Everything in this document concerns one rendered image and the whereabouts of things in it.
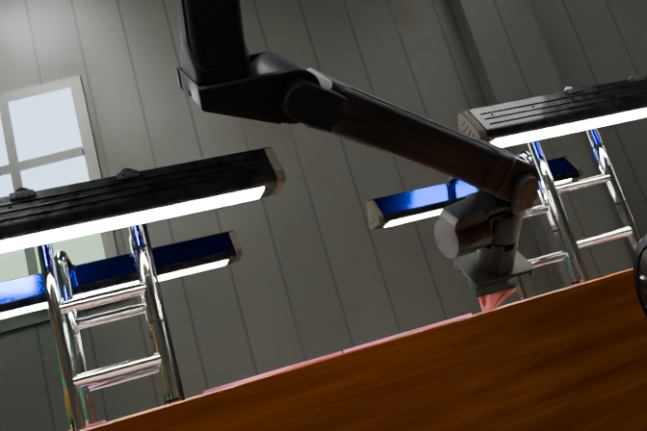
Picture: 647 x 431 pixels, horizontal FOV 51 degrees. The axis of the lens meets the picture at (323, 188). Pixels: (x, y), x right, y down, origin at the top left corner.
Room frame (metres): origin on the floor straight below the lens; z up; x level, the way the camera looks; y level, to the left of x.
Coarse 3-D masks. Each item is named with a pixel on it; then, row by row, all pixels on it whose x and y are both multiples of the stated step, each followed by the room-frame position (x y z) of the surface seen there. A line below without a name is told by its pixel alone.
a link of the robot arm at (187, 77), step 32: (192, 0) 0.54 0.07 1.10; (224, 0) 0.55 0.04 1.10; (192, 32) 0.56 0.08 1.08; (224, 32) 0.57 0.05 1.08; (192, 64) 0.58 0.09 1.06; (224, 64) 0.58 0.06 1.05; (256, 64) 0.65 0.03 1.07; (288, 64) 0.63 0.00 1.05; (192, 96) 0.61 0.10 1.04; (224, 96) 0.60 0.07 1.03; (256, 96) 0.61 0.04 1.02
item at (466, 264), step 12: (480, 252) 0.99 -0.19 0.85; (492, 252) 0.98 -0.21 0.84; (504, 252) 0.97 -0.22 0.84; (516, 252) 1.04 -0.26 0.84; (456, 264) 1.02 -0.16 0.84; (468, 264) 1.02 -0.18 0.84; (480, 264) 1.00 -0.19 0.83; (492, 264) 0.99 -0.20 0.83; (504, 264) 0.99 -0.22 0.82; (516, 264) 1.02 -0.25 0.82; (528, 264) 1.02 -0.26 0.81; (468, 276) 1.00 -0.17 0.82; (480, 276) 1.00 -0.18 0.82; (492, 276) 1.00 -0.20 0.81; (504, 276) 1.00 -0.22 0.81; (516, 276) 1.01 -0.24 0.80
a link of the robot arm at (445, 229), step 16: (528, 176) 0.88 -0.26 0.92; (480, 192) 0.94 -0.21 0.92; (528, 192) 0.89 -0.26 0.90; (448, 208) 0.91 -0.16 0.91; (464, 208) 0.91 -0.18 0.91; (480, 208) 0.91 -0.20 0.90; (496, 208) 0.91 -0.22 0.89; (512, 208) 0.91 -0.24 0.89; (528, 208) 0.92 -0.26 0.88; (448, 224) 0.91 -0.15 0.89; (464, 224) 0.90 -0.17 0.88; (480, 224) 0.92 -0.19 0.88; (448, 240) 0.92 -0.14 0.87; (464, 240) 0.91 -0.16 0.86; (480, 240) 0.92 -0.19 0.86; (448, 256) 0.94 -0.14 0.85
